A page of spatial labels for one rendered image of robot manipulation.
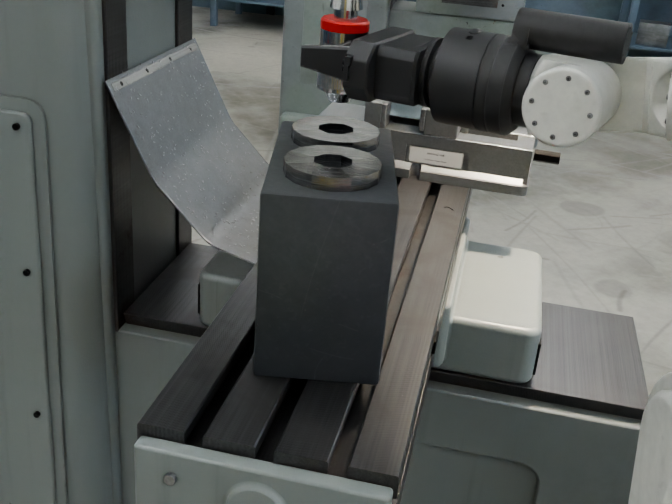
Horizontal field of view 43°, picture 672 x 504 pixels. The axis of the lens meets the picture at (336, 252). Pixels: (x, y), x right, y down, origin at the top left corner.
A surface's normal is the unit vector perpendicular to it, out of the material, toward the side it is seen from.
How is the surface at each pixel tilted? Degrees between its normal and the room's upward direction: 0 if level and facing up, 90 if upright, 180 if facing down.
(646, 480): 90
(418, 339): 0
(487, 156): 90
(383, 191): 0
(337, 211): 90
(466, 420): 90
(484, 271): 0
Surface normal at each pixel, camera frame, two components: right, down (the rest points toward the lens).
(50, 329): -0.22, 0.38
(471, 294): 0.07, -0.90
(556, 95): -0.45, 0.27
